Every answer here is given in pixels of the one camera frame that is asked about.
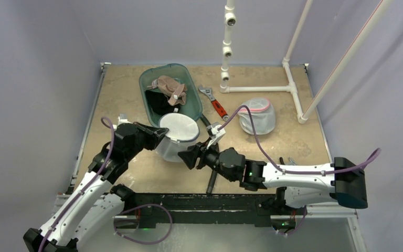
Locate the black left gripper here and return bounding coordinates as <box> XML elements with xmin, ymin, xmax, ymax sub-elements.
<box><xmin>125</xmin><ymin>122</ymin><xmax>168</xmax><ymax>161</ymax></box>

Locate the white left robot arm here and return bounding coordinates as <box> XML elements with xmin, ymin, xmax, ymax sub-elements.
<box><xmin>23</xmin><ymin>122</ymin><xmax>169</xmax><ymax>251</ymax></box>

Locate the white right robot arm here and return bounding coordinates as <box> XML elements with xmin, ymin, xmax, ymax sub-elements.
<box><xmin>178</xmin><ymin>143</ymin><xmax>368</xmax><ymax>214</ymax></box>

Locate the beige bra in basin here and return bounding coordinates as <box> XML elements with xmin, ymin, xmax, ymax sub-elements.
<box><xmin>147</xmin><ymin>75</ymin><xmax>187</xmax><ymax>106</ymax></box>

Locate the small pink-zip mesh bag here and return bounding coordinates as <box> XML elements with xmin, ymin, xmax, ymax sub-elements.
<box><xmin>238</xmin><ymin>97</ymin><xmax>276</xmax><ymax>135</ymax></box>

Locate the black garment in basin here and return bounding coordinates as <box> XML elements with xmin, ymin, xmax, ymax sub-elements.
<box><xmin>145</xmin><ymin>90</ymin><xmax>181</xmax><ymax>116</ymax></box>

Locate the teal plastic basin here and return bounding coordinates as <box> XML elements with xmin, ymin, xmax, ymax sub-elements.
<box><xmin>139</xmin><ymin>64</ymin><xmax>203</xmax><ymax>127</ymax></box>

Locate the small metal clamp tool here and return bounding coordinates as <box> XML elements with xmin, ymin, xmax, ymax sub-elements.
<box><xmin>279</xmin><ymin>157</ymin><xmax>297</xmax><ymax>165</ymax></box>

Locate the white PVC pipe rack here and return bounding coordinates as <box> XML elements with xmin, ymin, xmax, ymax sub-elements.
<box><xmin>219</xmin><ymin>0</ymin><xmax>395</xmax><ymax>125</ymax></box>

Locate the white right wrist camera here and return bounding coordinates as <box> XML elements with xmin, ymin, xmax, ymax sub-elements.
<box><xmin>206</xmin><ymin>122</ymin><xmax>226</xmax><ymax>148</ymax></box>

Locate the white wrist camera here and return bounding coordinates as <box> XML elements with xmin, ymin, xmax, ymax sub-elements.
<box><xmin>118</xmin><ymin>113</ymin><xmax>129</xmax><ymax>125</ymax></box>
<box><xmin>206</xmin><ymin>122</ymin><xmax>226</xmax><ymax>148</ymax></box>

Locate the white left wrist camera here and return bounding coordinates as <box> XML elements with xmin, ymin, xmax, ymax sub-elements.
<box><xmin>118</xmin><ymin>113</ymin><xmax>129</xmax><ymax>125</ymax></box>

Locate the black corrugated hose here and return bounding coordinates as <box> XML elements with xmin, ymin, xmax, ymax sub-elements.
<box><xmin>200</xmin><ymin>113</ymin><xmax>220</xmax><ymax>194</ymax></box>

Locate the red-handled adjustable wrench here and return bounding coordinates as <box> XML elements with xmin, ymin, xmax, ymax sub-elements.
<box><xmin>198</xmin><ymin>85</ymin><xmax>229</xmax><ymax>121</ymax></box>

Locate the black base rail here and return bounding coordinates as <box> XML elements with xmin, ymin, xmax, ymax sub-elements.
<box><xmin>124</xmin><ymin>193</ymin><xmax>306</xmax><ymax>228</ymax></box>

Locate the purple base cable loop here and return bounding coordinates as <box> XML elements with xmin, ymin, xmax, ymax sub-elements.
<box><xmin>113</xmin><ymin>204</ymin><xmax>173</xmax><ymax>246</ymax></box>

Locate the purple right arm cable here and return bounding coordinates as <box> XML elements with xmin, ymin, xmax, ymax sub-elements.
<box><xmin>217</xmin><ymin>104</ymin><xmax>382</xmax><ymax>176</ymax></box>

